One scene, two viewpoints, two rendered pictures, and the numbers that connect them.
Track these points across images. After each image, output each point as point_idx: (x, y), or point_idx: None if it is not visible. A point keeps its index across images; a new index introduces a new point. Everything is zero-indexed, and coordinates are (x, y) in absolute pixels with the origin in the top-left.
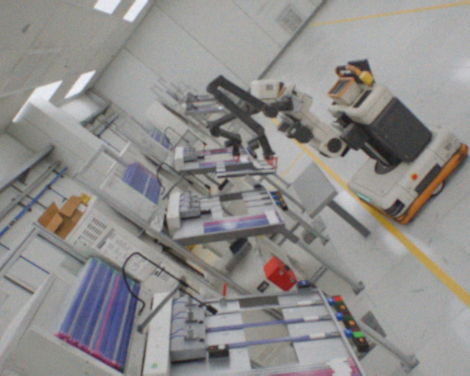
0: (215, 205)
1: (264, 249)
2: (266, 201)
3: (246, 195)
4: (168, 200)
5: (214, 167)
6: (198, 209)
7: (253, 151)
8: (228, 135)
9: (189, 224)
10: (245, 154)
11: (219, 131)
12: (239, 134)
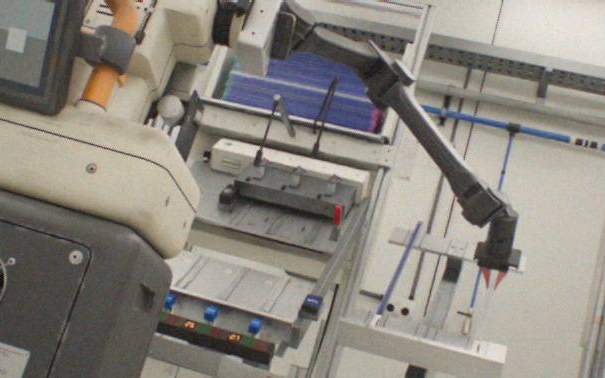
0: (276, 229)
1: (176, 377)
2: (199, 292)
3: (285, 284)
4: (324, 161)
5: None
6: (235, 178)
7: None
8: (417, 139)
9: (209, 178)
10: None
11: (383, 96)
12: (484, 193)
